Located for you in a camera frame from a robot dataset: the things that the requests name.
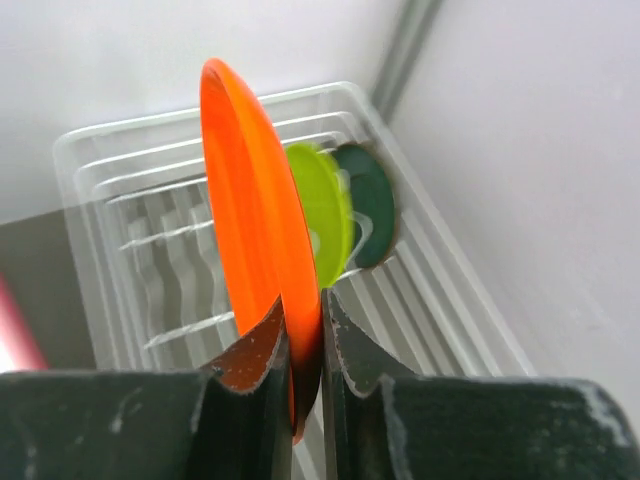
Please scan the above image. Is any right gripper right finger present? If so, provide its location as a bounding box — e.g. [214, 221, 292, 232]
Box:
[322, 290, 635, 479]

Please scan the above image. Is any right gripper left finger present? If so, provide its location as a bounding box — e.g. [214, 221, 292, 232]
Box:
[1, 303, 292, 479]

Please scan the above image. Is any dark green plate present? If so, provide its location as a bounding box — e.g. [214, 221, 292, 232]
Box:
[332, 143, 397, 269]

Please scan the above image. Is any orange plate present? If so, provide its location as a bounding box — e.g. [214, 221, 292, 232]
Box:
[200, 58, 322, 442]

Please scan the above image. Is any lime green plate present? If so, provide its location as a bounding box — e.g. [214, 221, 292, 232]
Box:
[285, 143, 354, 289]

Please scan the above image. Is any red framed whiteboard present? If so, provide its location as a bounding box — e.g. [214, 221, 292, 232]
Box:
[1, 279, 49, 374]

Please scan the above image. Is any white wire dish rack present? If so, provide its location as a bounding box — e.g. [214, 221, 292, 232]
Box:
[54, 82, 521, 375]

